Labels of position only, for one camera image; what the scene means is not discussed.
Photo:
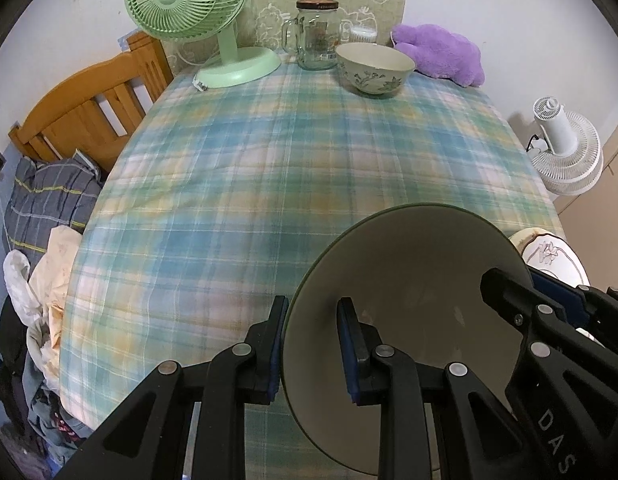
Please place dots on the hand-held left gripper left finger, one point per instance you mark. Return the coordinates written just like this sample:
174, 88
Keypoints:
274, 355

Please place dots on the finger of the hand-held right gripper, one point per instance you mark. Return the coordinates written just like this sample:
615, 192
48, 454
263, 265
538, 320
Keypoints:
564, 295
554, 360

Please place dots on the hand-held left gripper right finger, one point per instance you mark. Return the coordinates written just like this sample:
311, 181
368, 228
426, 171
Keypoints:
346, 350

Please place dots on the pink floral plate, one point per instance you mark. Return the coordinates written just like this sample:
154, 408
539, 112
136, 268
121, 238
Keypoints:
549, 260

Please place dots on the large floral ceramic bowl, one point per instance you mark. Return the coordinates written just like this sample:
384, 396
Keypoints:
419, 270

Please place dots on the beige cabinet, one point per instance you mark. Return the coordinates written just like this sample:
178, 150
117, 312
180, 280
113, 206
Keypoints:
609, 200

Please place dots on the white floor fan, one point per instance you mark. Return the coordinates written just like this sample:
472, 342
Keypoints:
564, 160

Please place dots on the plaid tablecloth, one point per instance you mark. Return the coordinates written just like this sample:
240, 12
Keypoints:
239, 160

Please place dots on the cream cloth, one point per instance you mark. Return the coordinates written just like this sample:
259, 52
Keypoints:
59, 270

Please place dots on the dark clothes pile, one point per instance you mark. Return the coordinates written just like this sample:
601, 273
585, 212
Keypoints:
14, 385

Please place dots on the white plastic bag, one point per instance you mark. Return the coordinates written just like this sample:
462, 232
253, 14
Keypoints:
19, 285

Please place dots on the purple plush toy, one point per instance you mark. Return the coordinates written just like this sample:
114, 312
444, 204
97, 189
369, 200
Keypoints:
439, 50

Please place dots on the grey striped blanket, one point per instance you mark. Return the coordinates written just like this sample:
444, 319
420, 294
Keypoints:
44, 195

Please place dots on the glass mug jar with lid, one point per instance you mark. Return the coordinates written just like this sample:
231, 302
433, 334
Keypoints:
316, 40

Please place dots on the wooden bed headboard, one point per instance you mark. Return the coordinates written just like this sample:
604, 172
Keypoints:
64, 120

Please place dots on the white round container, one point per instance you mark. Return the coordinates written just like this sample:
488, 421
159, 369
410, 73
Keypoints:
364, 35

